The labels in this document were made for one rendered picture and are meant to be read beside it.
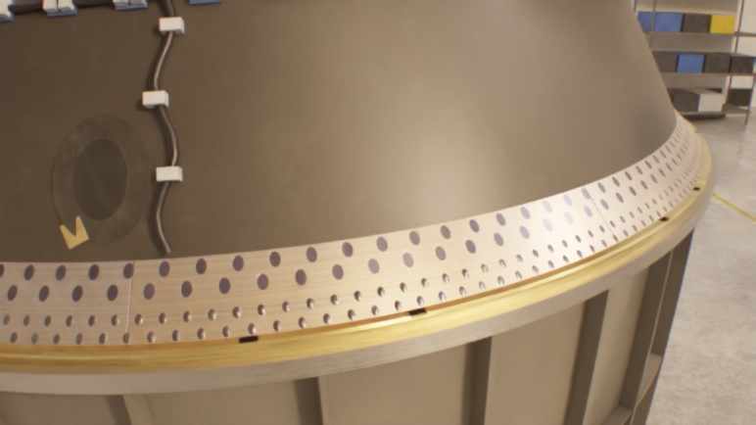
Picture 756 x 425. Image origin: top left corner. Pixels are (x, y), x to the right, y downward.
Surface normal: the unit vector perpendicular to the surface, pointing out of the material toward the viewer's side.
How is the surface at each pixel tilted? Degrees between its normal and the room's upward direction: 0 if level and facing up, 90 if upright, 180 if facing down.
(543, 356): 90
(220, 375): 90
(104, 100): 62
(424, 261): 43
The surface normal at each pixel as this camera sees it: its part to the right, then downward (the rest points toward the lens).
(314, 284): 0.14, -0.42
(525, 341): 0.46, 0.33
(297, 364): 0.22, 0.37
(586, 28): 0.58, -0.19
